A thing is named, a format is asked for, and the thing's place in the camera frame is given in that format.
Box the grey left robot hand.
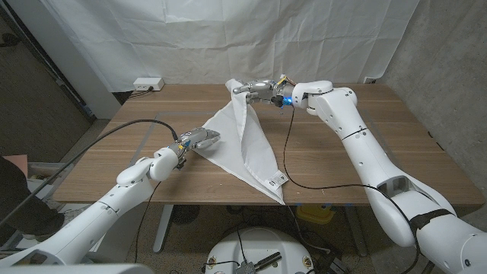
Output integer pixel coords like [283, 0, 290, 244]
[169, 127, 221, 157]

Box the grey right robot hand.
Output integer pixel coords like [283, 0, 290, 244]
[232, 75, 296, 107]

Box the white cloth napkin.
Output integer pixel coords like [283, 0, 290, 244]
[192, 78, 289, 206]

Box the white wrinkled backdrop sheet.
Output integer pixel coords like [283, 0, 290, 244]
[40, 0, 419, 94]

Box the white power strip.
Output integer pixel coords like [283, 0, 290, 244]
[132, 77, 165, 92]

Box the black round floor fan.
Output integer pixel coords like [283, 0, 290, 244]
[170, 204, 201, 225]

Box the white table leg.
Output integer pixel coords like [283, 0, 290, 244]
[152, 204, 175, 254]

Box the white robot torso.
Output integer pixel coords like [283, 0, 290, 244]
[204, 227, 316, 274]

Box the yellow object under table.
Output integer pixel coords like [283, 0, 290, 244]
[296, 205, 336, 225]

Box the grey metal connector block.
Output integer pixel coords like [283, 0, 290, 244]
[235, 261, 258, 274]

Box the black tool on torso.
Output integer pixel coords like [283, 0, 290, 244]
[254, 251, 283, 272]

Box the white storage bin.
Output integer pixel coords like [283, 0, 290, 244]
[26, 162, 75, 199]

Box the grey table leg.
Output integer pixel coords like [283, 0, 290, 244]
[344, 207, 368, 256]

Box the pink flat object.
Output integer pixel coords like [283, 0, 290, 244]
[0, 154, 29, 178]

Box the person in black clothes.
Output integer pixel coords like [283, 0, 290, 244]
[0, 156, 65, 237]

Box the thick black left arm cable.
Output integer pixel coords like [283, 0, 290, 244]
[0, 119, 180, 228]

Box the black power strip cable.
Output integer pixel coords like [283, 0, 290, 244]
[127, 87, 154, 99]

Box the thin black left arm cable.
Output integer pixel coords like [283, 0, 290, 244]
[132, 181, 163, 264]

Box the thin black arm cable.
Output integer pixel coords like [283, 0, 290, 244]
[282, 105, 422, 274]
[132, 181, 163, 264]

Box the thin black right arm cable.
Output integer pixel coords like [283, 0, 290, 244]
[282, 105, 422, 274]

